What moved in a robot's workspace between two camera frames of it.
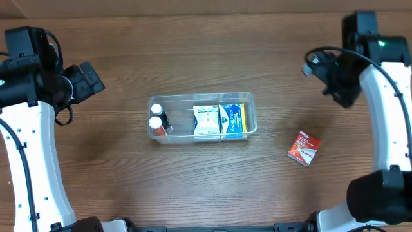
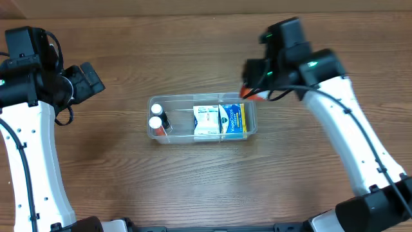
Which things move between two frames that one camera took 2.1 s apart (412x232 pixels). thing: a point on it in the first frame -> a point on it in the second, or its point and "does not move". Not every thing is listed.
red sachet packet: (304, 148) -> (261, 94)
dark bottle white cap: (157, 111) does not move
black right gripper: (342, 93) -> (252, 73)
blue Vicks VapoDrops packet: (233, 121) does not move
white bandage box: (206, 122) does not move
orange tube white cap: (155, 122) does not move
